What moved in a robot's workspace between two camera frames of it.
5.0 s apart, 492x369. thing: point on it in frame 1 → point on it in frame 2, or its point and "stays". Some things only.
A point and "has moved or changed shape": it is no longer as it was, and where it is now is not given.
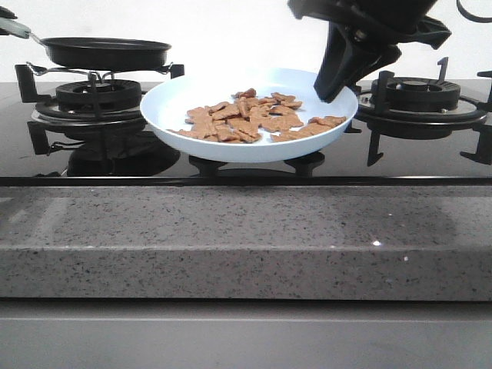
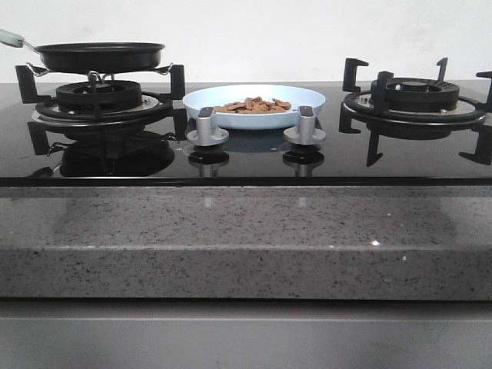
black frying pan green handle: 91,53 has moved or changed shape
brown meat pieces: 248,117 has moved or changed shape
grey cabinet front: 244,334 stays
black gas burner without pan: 421,108 stays
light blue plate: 166,104 → 297,97
